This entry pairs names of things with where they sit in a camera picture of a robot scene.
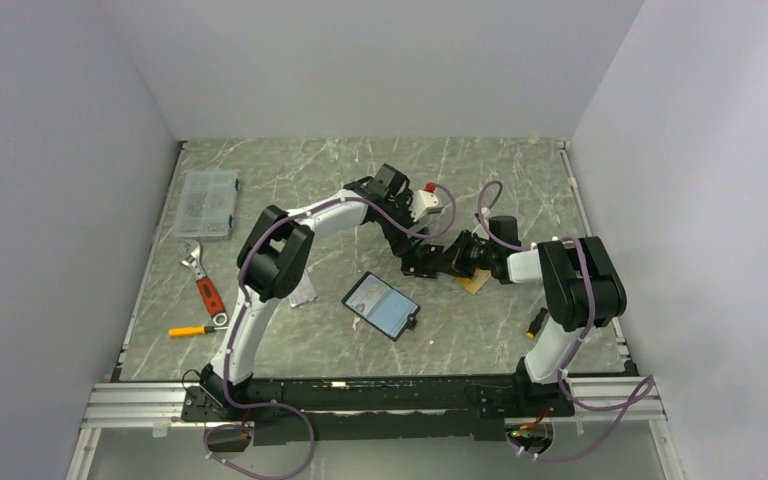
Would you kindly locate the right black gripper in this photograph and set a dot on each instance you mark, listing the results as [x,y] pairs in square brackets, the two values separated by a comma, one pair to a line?
[455,260]

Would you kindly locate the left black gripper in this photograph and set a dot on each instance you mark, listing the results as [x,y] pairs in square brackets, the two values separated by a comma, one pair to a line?
[400,244]

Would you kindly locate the black card sleeve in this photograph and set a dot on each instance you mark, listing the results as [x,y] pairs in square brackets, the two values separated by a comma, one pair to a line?
[422,261]

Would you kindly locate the black leather card holder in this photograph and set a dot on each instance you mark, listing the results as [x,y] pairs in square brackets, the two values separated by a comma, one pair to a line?
[393,315]

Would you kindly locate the clear plastic screw box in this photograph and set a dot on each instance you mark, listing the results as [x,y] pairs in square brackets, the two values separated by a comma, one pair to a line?
[207,204]

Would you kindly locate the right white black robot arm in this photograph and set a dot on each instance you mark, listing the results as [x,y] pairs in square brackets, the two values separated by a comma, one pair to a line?
[582,288]

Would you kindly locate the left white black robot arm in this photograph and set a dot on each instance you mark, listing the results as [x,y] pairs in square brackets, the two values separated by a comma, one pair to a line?
[274,258]

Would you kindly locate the orange card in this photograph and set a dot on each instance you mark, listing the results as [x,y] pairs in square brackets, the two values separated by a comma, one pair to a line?
[474,283]

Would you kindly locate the silver credit card stack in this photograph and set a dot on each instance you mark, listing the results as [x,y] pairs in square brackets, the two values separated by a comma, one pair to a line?
[304,293]

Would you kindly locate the yellow tipped black tool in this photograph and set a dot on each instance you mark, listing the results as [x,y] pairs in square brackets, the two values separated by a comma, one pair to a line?
[537,323]

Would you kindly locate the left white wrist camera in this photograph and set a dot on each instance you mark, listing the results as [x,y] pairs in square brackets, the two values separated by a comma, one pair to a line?
[425,202]

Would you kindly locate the aluminium frame rail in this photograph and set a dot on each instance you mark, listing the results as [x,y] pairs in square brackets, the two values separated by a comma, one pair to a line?
[167,404]

